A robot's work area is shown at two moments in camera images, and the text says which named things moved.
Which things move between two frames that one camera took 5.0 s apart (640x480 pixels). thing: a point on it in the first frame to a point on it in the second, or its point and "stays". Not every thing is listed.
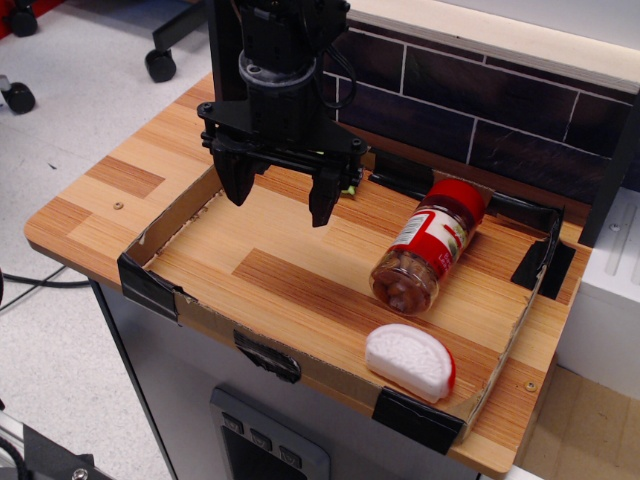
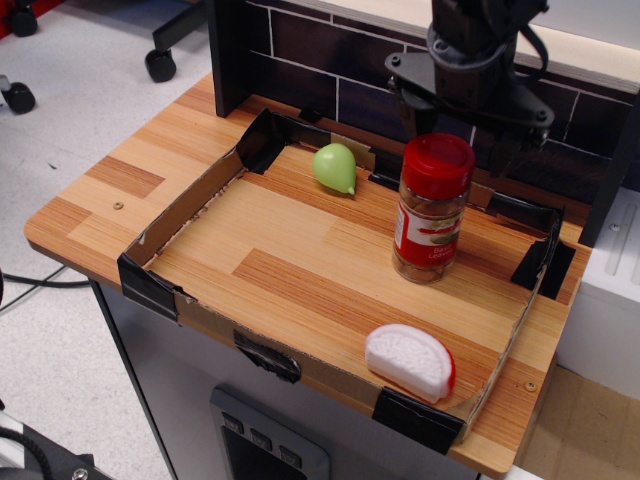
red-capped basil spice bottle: (407, 281) to (437, 169)
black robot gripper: (281, 121) to (472, 76)
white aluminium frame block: (614, 262) stays
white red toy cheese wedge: (412, 360) stays
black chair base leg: (181, 26) stays
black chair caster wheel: (160, 64) stays
